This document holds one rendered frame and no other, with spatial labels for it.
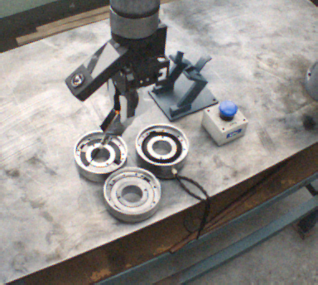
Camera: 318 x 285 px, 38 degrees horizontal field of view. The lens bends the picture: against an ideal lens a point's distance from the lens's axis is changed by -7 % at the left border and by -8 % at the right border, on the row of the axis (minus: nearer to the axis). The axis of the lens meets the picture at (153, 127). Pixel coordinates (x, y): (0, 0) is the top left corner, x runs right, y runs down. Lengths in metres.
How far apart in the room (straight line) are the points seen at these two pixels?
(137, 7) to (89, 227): 0.42
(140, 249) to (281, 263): 0.80
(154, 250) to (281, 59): 0.59
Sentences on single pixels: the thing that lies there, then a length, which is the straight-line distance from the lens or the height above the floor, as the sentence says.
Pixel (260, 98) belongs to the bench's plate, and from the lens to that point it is 1.15.
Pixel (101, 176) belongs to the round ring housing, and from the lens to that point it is 0.92.
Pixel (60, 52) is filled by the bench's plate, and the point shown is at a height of 0.80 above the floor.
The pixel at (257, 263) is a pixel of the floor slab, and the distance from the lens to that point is 1.81.
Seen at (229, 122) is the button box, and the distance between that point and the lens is 1.02.
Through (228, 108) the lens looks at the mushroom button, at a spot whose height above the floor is 0.87.
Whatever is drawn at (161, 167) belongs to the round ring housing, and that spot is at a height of 0.83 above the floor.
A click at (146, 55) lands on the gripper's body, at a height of 1.08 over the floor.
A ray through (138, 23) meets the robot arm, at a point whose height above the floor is 1.17.
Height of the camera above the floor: 1.59
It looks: 49 degrees down
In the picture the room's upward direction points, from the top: 6 degrees clockwise
